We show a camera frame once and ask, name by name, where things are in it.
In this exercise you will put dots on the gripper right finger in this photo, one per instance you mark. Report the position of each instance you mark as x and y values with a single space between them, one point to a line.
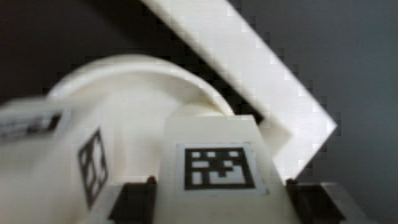
315 207

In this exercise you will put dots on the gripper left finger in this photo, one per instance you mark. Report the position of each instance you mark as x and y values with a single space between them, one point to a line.
133 207

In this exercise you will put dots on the white round stool seat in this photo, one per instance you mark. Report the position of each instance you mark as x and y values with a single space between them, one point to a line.
137 90

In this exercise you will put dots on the white stool leg with tag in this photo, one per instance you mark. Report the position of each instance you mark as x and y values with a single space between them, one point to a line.
55 161

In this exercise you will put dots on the white L-shaped obstacle frame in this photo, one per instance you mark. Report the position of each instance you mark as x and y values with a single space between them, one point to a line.
215 32

